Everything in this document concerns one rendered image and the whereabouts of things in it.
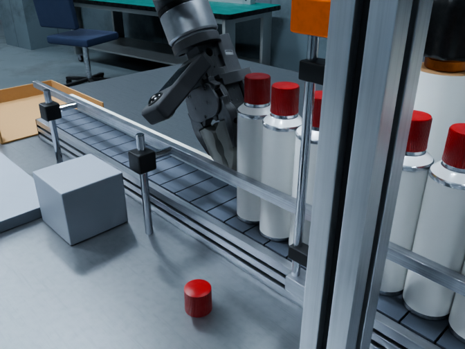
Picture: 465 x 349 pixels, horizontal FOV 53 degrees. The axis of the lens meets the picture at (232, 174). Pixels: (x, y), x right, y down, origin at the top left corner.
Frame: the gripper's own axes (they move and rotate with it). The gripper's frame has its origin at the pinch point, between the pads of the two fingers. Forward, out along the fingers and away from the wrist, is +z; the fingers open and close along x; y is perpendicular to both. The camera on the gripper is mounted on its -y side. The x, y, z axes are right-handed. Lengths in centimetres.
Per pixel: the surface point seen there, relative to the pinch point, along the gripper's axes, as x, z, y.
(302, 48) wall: 238, -65, 324
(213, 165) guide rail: -1.5, -2.3, -3.7
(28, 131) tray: 60, -23, -5
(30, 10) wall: 514, -243, 197
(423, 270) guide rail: -27.3, 13.3, -3.9
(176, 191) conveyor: 11.0, -0.1, -3.1
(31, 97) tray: 83, -36, 6
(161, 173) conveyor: 17.0, -3.5, -1.0
